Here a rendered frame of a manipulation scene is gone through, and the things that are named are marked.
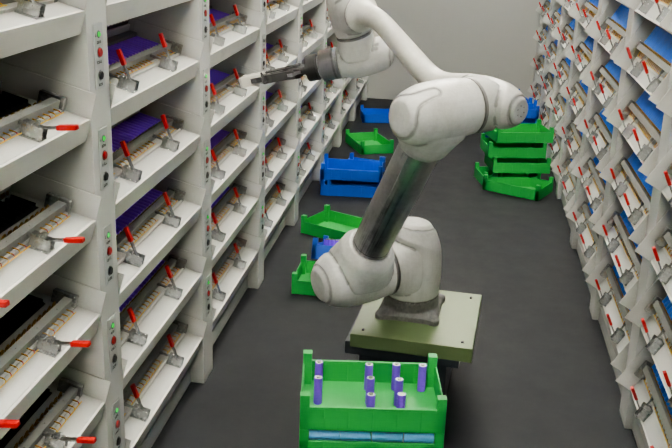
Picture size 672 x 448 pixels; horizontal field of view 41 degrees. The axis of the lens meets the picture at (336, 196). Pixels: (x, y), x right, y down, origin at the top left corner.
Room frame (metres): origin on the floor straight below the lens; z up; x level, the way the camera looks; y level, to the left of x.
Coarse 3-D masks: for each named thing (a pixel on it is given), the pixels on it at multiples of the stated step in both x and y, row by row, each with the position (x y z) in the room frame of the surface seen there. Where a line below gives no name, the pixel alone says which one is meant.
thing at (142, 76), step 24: (120, 24) 2.25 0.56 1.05; (144, 24) 2.33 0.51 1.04; (120, 48) 1.88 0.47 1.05; (144, 48) 2.20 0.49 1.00; (168, 48) 2.28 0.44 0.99; (192, 48) 2.32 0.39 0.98; (120, 72) 1.96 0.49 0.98; (144, 72) 2.05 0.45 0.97; (168, 72) 2.11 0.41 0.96; (192, 72) 2.27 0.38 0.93; (120, 96) 1.81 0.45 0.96; (144, 96) 1.92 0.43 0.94; (120, 120) 1.79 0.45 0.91
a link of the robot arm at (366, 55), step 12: (372, 36) 2.48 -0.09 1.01; (336, 48) 2.51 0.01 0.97; (348, 48) 2.46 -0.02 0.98; (360, 48) 2.45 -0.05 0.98; (372, 48) 2.46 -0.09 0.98; (384, 48) 2.47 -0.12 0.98; (336, 60) 2.48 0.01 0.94; (348, 60) 2.46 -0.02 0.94; (360, 60) 2.46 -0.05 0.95; (372, 60) 2.46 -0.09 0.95; (384, 60) 2.46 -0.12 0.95; (348, 72) 2.48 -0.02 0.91; (360, 72) 2.47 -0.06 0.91; (372, 72) 2.48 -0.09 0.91
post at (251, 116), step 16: (240, 0) 3.02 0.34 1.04; (256, 0) 3.01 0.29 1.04; (256, 48) 3.01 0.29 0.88; (240, 64) 3.02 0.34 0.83; (256, 64) 3.01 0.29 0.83; (256, 112) 3.01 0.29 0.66; (256, 160) 3.01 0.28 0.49; (240, 176) 3.02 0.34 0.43; (256, 176) 3.01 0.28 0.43; (256, 208) 3.01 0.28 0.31; (256, 224) 3.01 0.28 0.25; (256, 272) 3.01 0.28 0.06; (256, 288) 3.01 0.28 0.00
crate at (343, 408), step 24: (312, 360) 1.79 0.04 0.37; (336, 360) 1.79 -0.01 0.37; (432, 360) 1.78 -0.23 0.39; (312, 384) 1.77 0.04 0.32; (336, 384) 1.77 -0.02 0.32; (360, 384) 1.78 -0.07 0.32; (384, 384) 1.78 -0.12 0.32; (408, 384) 1.79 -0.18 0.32; (432, 384) 1.78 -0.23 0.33; (312, 408) 1.59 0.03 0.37; (336, 408) 1.59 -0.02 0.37; (360, 408) 1.59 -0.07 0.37; (384, 408) 1.60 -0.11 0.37; (408, 408) 1.68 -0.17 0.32; (432, 408) 1.69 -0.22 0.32; (408, 432) 1.60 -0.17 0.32; (432, 432) 1.60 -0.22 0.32
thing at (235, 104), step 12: (228, 72) 3.02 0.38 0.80; (240, 72) 3.02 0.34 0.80; (252, 72) 3.01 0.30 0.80; (228, 96) 2.78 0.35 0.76; (240, 96) 2.82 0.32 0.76; (252, 96) 2.92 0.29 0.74; (228, 108) 2.64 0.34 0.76; (240, 108) 2.77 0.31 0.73; (216, 120) 2.49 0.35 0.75; (228, 120) 2.63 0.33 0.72; (216, 132) 2.51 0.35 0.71
